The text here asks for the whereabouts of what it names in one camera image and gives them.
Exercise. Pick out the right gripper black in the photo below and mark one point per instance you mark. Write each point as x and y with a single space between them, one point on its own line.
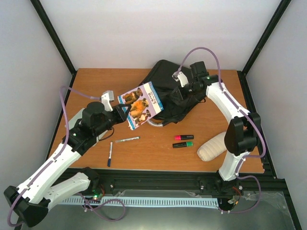
180 91

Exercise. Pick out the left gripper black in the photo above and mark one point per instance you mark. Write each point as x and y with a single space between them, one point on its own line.
122 116

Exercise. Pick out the black student backpack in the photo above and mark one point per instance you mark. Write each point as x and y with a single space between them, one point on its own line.
161 78

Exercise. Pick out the dog reader paperback book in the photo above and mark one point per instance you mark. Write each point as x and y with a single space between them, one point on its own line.
145 104

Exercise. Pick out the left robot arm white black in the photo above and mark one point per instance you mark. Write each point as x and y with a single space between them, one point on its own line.
36 196

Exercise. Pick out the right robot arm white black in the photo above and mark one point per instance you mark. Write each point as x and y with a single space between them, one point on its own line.
243 132

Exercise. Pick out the clear silver pen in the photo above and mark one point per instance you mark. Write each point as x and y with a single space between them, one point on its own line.
127 139

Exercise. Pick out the pink highlighter marker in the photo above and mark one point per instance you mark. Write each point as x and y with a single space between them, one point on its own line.
184 137

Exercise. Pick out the green highlighter marker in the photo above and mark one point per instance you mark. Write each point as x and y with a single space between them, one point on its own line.
182 144

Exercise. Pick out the blue whiteboard marker pen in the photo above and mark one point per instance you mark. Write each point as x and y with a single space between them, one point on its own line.
110 154

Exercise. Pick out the grey notebook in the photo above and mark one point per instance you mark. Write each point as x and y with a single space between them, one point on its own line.
74 119

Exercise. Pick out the beige ribbed pencil pouch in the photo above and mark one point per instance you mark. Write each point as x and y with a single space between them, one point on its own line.
212 148

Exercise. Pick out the green lit circuit board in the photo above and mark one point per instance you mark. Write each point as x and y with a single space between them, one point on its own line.
98 196

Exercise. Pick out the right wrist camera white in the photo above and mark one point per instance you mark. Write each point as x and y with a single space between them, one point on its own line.
181 78

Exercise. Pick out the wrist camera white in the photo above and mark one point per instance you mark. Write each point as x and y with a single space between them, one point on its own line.
106 98
181 78

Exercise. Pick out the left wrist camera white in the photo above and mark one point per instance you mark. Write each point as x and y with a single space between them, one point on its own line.
106 98

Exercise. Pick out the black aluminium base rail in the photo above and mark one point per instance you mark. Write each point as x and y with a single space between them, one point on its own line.
203 183

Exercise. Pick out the light blue cable duct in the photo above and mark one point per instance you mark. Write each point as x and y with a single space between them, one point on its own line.
155 202

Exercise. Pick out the left black frame post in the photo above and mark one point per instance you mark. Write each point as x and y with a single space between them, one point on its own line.
37 5

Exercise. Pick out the black frame post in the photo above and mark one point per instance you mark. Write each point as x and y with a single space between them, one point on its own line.
280 10
37 5

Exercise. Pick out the right black frame post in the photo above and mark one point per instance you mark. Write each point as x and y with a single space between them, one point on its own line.
280 10

